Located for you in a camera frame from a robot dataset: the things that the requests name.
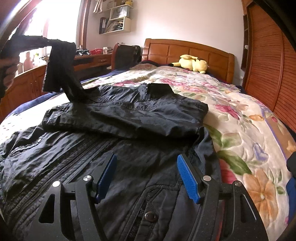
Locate dark navy jacket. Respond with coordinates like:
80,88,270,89
1,42,221,240

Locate folded dark and blue clothes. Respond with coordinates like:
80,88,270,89
286,152,296,223

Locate person's left hand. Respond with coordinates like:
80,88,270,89
1,56,20,92

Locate wooden desk with cabinets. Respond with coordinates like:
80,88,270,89
0,53,113,122

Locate navy blue bed sheet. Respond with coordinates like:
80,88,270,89
9,59,167,117

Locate floral quilt bedspread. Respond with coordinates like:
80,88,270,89
1,64,295,240

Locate red basket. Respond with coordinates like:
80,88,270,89
89,48,103,55

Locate dark wooden chair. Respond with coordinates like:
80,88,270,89
111,43,142,71

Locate wooden bed headboard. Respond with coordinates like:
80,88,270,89
141,38,235,84

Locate yellow plush toy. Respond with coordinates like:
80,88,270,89
171,54,208,74

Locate wooden louvered wardrobe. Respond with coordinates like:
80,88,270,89
242,1,295,130

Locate window with wooden frame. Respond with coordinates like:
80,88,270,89
0,0,92,70

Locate white wall shelf unit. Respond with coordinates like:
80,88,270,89
93,1,133,35

